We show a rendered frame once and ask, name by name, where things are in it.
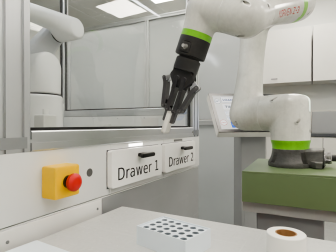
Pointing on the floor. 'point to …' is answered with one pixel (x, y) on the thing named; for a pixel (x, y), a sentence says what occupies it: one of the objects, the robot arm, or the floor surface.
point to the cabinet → (190, 205)
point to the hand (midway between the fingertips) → (168, 122)
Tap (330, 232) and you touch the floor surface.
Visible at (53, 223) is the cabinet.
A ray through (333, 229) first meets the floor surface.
